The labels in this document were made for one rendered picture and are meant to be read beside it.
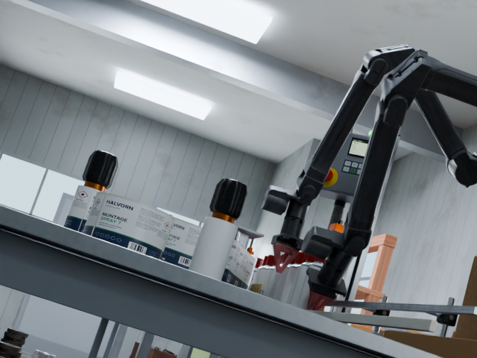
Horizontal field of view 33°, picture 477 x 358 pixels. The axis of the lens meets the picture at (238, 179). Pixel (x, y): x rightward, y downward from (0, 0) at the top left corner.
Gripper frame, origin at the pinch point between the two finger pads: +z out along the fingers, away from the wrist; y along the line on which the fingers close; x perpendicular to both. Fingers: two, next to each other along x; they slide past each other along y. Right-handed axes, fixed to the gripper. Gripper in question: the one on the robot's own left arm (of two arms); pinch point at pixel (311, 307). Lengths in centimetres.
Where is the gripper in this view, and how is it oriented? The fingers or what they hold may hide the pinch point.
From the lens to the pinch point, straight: 210.1
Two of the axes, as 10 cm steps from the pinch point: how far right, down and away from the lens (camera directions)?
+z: -4.0, 8.2, 4.1
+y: -9.2, -3.4, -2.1
